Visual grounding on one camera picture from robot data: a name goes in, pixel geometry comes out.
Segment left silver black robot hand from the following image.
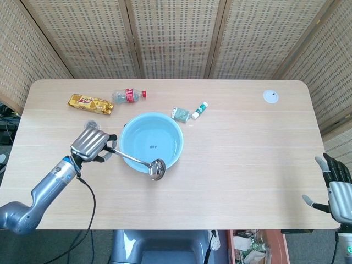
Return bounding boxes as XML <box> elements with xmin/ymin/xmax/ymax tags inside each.
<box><xmin>70</xmin><ymin>126</ymin><xmax>119</xmax><ymax>163</ymax></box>

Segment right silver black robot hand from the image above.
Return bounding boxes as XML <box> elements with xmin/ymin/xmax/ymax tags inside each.
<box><xmin>301</xmin><ymin>153</ymin><xmax>352</xmax><ymax>224</ymax></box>

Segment metal ladle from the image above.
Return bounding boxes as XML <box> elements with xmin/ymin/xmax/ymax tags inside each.
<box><xmin>111</xmin><ymin>148</ymin><xmax>166</xmax><ymax>182</ymax></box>

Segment grey robot base body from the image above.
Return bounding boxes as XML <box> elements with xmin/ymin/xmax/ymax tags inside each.
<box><xmin>109</xmin><ymin>229</ymin><xmax>229</xmax><ymax>264</ymax></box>

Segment light blue bowl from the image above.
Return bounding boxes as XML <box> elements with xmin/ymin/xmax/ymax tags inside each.
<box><xmin>118</xmin><ymin>112</ymin><xmax>184</xmax><ymax>174</ymax></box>

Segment small clear jar dark contents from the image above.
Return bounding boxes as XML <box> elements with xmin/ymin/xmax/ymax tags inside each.
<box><xmin>84</xmin><ymin>119</ymin><xmax>101</xmax><ymax>130</ymax></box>

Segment gold snack packet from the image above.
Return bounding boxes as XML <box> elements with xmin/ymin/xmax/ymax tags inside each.
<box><xmin>67</xmin><ymin>93</ymin><xmax>115</xmax><ymax>117</ymax></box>

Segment woven bamboo screen panel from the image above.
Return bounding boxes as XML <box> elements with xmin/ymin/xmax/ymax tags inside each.
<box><xmin>321</xmin><ymin>128</ymin><xmax>352</xmax><ymax>160</ymax></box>
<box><xmin>20</xmin><ymin>0</ymin><xmax>142</xmax><ymax>80</ymax></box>
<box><xmin>276</xmin><ymin>0</ymin><xmax>352</xmax><ymax>135</ymax></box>
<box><xmin>205</xmin><ymin>0</ymin><xmax>340</xmax><ymax>80</ymax></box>
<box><xmin>125</xmin><ymin>0</ymin><xmax>228</xmax><ymax>80</ymax></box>
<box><xmin>0</xmin><ymin>0</ymin><xmax>74</xmax><ymax>113</ymax></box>

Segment clear plastic bottle red label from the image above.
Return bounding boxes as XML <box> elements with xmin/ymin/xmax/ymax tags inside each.
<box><xmin>111</xmin><ymin>88</ymin><xmax>147</xmax><ymax>106</ymax></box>

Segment red-brown box with waste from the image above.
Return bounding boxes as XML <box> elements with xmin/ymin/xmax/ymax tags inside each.
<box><xmin>227</xmin><ymin>229</ymin><xmax>291</xmax><ymax>264</ymax></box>

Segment small green sachet packet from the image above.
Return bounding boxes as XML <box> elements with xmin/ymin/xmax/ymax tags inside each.
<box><xmin>170</xmin><ymin>106</ymin><xmax>191</xmax><ymax>123</ymax></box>

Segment green white small tube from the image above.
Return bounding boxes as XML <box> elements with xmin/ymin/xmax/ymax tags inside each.
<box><xmin>191</xmin><ymin>101</ymin><xmax>209</xmax><ymax>120</ymax></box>

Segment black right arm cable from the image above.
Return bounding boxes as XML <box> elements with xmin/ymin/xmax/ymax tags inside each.
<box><xmin>331</xmin><ymin>232</ymin><xmax>342</xmax><ymax>264</ymax></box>

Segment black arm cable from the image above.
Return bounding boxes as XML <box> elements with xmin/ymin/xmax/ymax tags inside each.
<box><xmin>331</xmin><ymin>232</ymin><xmax>342</xmax><ymax>264</ymax></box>
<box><xmin>45</xmin><ymin>175</ymin><xmax>97</xmax><ymax>264</ymax></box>

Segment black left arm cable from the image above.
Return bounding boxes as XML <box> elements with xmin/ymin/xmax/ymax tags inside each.
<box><xmin>45</xmin><ymin>175</ymin><xmax>97</xmax><ymax>264</ymax></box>

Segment black cable clutter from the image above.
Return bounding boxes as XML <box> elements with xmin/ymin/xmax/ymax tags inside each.
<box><xmin>0</xmin><ymin>103</ymin><xmax>21</xmax><ymax>145</ymax></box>

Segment black floor cable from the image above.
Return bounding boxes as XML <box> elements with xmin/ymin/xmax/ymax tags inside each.
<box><xmin>87</xmin><ymin>230</ymin><xmax>97</xmax><ymax>264</ymax></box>
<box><xmin>63</xmin><ymin>230</ymin><xmax>83</xmax><ymax>264</ymax></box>

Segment white round cable grommet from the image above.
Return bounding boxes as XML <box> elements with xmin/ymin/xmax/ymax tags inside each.
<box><xmin>262</xmin><ymin>89</ymin><xmax>281</xmax><ymax>104</ymax></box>

